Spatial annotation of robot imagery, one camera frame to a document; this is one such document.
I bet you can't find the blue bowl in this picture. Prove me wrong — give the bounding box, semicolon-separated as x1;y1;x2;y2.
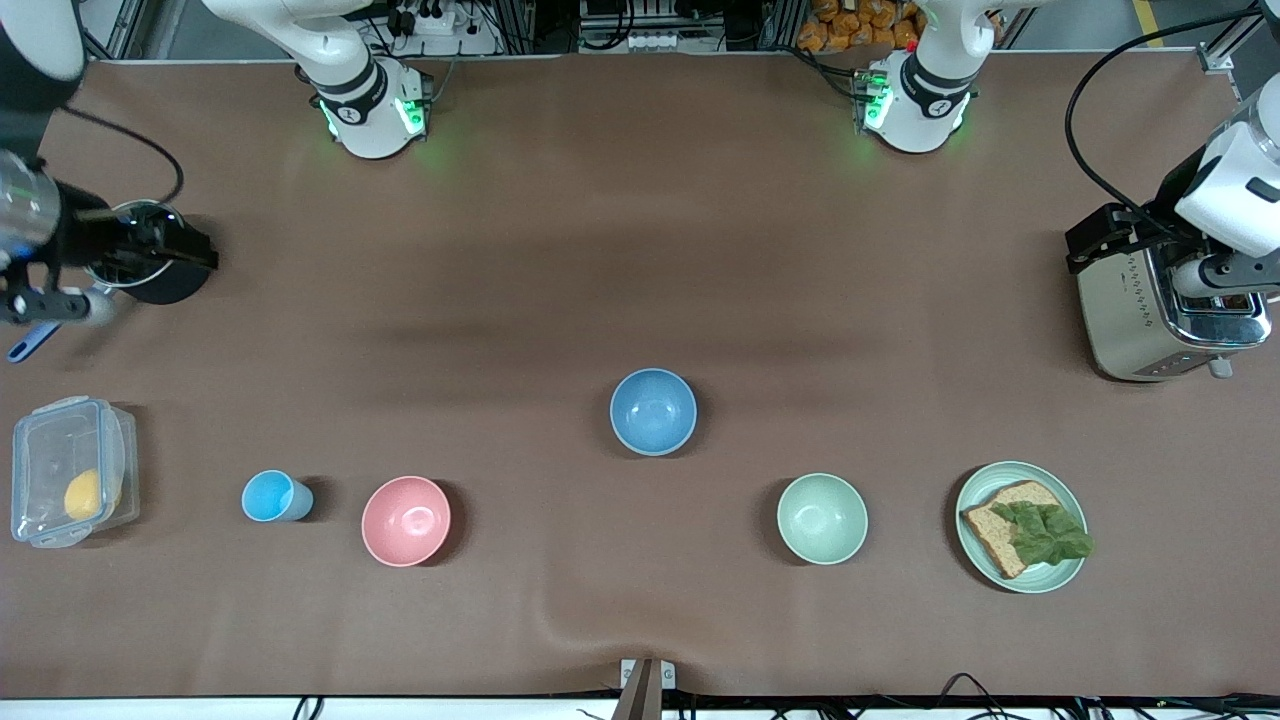
610;368;698;456

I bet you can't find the pink bowl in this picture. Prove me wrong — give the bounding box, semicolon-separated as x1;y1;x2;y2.
361;475;453;568

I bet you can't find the glass pot lid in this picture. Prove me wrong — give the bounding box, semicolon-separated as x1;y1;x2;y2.
85;200;187;291

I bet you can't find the silver beige toaster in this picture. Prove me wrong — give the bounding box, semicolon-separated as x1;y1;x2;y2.
1077;197;1273;383

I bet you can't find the clear plastic lidded container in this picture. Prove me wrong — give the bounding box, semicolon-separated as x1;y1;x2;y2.
10;396;141;549

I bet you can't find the yellow lemon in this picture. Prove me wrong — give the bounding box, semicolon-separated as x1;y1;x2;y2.
64;468;104;521

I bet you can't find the blue cup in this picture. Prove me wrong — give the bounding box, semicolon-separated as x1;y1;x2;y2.
241;469;314;523

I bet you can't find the green lettuce leaf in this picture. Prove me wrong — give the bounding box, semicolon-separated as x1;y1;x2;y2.
990;500;1095;567

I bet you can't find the wholemeal bread slice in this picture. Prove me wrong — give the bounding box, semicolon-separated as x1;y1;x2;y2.
960;480;1066;581

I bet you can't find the bag of orange snacks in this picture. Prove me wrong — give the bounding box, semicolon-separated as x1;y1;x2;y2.
797;0;926;53

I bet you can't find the light green plate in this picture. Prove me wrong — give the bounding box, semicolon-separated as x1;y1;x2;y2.
955;460;1089;595

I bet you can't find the white power strip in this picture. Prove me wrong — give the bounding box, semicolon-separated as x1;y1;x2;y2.
385;2;464;37

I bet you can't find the brown table mat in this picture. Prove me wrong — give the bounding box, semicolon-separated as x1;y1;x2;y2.
0;55;1280;699

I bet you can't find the white electrical box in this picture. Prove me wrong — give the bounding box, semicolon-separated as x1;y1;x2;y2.
578;0;723;54

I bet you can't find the black pot blue handle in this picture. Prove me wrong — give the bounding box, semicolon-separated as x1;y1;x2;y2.
8;200;215;363

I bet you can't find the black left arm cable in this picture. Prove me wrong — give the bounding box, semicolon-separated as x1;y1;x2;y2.
1063;8;1280;219

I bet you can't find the aluminium frame post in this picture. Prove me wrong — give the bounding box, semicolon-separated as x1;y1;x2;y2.
80;0;151;89
1200;0;1280;131

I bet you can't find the black base cable bundle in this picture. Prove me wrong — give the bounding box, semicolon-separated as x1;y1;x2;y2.
795;45;866;101

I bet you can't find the black floor cable loop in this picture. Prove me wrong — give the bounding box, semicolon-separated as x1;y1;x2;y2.
938;672;1013;720

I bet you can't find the metal table clamp bracket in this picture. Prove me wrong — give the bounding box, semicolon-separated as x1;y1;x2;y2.
620;658;676;720

